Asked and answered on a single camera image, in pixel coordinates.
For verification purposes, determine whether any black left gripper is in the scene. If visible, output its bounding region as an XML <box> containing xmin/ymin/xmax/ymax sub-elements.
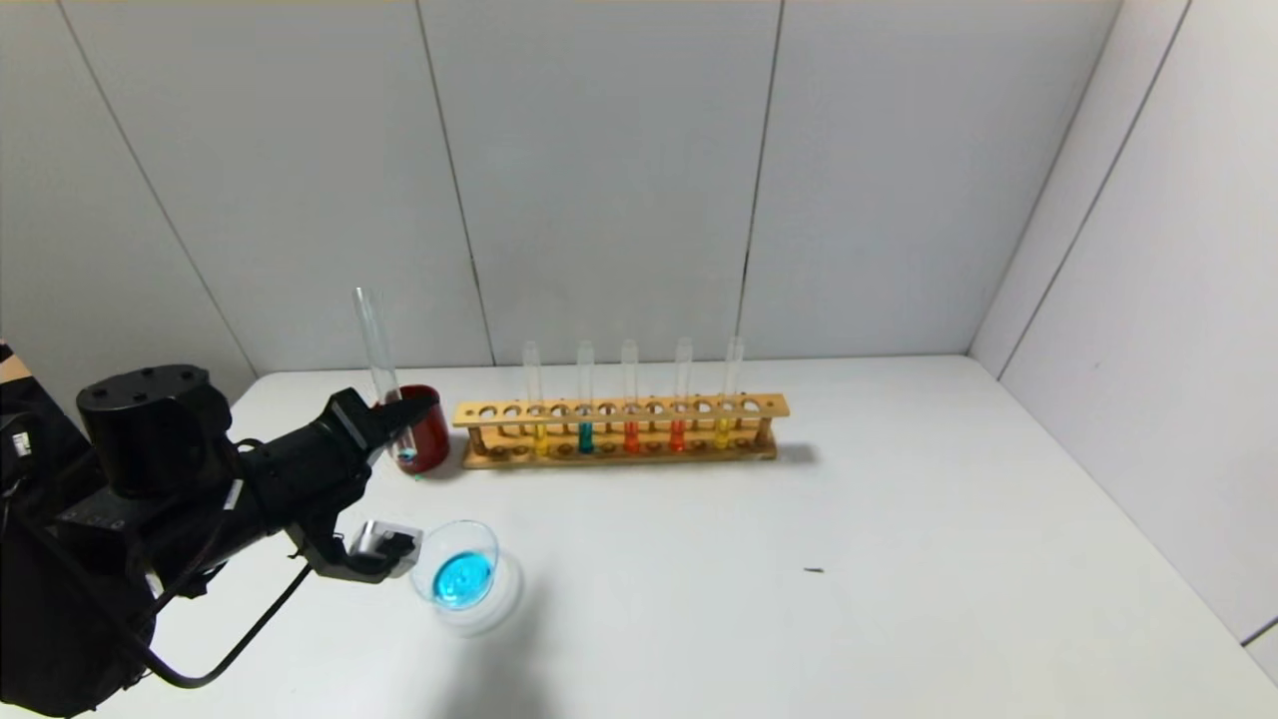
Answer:
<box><xmin>241</xmin><ymin>386</ymin><xmax>440</xmax><ymax>530</ymax></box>

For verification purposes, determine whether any test tube with blue pigment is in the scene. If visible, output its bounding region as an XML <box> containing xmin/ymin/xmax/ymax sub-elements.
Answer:
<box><xmin>353</xmin><ymin>288</ymin><xmax>420</xmax><ymax>466</ymax></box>

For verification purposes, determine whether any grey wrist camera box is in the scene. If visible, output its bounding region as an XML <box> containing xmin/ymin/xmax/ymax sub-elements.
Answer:
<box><xmin>290</xmin><ymin>517</ymin><xmax>425</xmax><ymax>586</ymax></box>

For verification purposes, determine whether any test tube with teal pigment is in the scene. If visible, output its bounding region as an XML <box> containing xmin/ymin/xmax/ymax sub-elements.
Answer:
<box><xmin>576</xmin><ymin>341</ymin><xmax>597</xmax><ymax>455</ymax></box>

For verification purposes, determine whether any test tube with orange pigment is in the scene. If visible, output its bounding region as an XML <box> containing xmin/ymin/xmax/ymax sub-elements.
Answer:
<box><xmin>671</xmin><ymin>337</ymin><xmax>695</xmax><ymax>452</ymax></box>
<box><xmin>621</xmin><ymin>338</ymin><xmax>642</xmax><ymax>453</ymax></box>

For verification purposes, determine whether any wooden test tube rack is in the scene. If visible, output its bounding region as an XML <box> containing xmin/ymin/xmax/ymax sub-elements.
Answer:
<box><xmin>454</xmin><ymin>393</ymin><xmax>790</xmax><ymax>470</ymax></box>

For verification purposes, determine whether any small glass beaker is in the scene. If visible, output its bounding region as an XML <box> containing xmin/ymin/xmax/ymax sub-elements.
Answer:
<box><xmin>407</xmin><ymin>519</ymin><xmax>522</xmax><ymax>636</ymax></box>

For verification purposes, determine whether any test tube with yellow pigment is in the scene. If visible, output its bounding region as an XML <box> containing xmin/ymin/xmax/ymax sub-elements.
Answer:
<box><xmin>715</xmin><ymin>337</ymin><xmax>746</xmax><ymax>450</ymax></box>
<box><xmin>523</xmin><ymin>342</ymin><xmax>549</xmax><ymax>458</ymax></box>

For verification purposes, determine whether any black background equipment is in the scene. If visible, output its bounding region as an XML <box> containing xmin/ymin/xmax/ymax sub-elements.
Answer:
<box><xmin>0</xmin><ymin>374</ymin><xmax>81</xmax><ymax>480</ymax></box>

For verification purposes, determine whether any red cup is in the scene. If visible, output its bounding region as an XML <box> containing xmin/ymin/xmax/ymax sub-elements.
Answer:
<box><xmin>384</xmin><ymin>385</ymin><xmax>452</xmax><ymax>475</ymax></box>

